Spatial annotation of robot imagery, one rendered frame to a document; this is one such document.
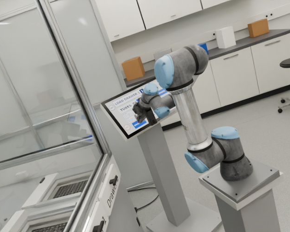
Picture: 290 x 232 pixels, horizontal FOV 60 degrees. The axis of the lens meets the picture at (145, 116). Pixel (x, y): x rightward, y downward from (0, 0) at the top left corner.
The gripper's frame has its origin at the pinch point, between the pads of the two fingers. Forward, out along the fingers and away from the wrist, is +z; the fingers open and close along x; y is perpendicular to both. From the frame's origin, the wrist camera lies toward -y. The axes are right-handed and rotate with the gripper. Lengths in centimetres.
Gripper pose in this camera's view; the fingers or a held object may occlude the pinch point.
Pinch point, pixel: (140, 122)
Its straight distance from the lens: 163.6
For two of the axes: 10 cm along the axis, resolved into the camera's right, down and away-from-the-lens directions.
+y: -6.0, -7.4, 3.0
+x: -7.7, 4.3, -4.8
